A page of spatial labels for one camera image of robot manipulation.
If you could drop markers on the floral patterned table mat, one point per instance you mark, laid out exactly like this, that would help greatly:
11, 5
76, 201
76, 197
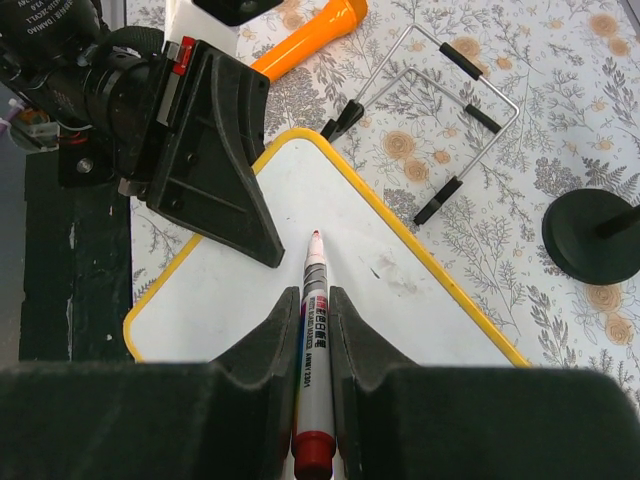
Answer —
468, 119

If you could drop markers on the black round microphone stand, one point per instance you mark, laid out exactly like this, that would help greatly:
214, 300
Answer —
592, 235

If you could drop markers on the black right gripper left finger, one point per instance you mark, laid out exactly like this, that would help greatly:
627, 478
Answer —
230, 418

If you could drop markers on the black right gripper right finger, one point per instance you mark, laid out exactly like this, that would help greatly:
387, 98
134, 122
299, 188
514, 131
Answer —
396, 419

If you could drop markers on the yellow framed whiteboard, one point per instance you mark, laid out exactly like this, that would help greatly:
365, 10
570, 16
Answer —
211, 295

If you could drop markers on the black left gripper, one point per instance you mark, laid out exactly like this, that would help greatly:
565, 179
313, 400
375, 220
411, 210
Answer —
201, 178

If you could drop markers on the red whiteboard marker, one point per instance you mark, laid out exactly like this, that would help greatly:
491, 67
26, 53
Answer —
313, 442

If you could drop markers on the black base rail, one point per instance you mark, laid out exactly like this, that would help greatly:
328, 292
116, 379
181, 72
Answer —
77, 269

